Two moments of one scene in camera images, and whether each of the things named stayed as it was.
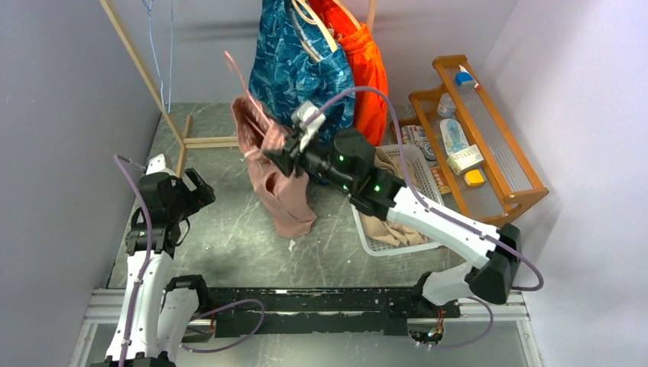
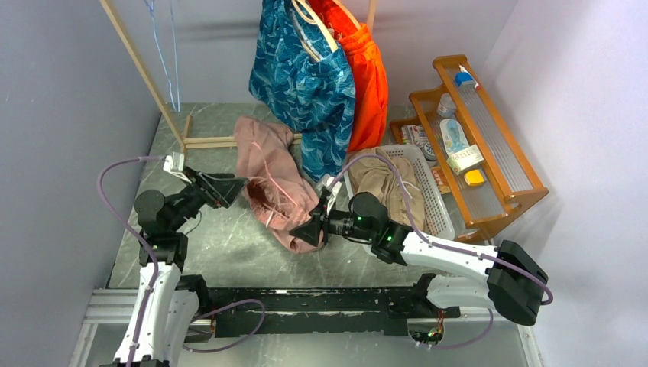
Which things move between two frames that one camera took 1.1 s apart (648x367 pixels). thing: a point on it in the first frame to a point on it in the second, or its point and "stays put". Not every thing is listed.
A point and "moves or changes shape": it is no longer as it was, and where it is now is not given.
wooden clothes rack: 183,142 stays put
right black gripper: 284,157 to 309,231
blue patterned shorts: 286,73 stays put
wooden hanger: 319,26 stays put
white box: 464,159 stays put
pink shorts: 282,199 moves or changes shape
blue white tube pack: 453,138 stays put
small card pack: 414,134 stays put
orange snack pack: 441,180 stays put
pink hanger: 243,82 to 271,181
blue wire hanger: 150,12 moves or changes shape
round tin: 429,154 stays put
